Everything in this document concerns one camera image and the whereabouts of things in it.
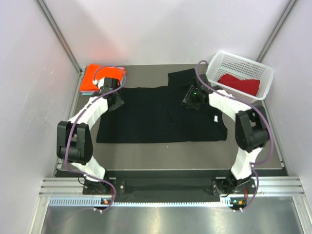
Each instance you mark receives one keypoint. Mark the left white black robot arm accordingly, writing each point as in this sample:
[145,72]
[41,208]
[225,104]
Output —
[74,141]

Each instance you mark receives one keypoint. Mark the orange folded t shirt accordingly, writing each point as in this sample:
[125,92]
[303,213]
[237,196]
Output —
[94,71]

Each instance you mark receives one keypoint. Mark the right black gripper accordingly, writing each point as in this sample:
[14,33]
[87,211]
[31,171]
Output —
[188,100]

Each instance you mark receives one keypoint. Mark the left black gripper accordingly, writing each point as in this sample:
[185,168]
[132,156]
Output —
[119,103]

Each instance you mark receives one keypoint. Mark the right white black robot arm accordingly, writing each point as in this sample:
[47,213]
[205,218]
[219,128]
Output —
[251,133]

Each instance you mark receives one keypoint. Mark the white plastic basket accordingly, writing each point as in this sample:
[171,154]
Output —
[243,69]

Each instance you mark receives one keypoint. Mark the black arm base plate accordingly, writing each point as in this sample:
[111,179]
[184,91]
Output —
[174,196]

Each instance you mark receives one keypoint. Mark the right aluminium corner post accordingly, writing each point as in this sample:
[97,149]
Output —
[291,4]

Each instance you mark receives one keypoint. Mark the grey slotted cable duct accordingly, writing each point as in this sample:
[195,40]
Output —
[101,202]

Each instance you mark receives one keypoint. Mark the aluminium corner post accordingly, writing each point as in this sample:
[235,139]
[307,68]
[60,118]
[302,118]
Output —
[291,4]
[59,35]

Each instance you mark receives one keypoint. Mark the black t shirt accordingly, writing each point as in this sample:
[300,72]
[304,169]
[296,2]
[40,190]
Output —
[156,115]

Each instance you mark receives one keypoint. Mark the red t shirt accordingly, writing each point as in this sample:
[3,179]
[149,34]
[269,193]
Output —
[249,86]

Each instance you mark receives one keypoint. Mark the left aluminium corner post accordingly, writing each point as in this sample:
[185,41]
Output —
[59,35]

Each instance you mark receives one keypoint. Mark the aluminium frame rail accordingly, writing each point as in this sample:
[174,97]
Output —
[264,186]

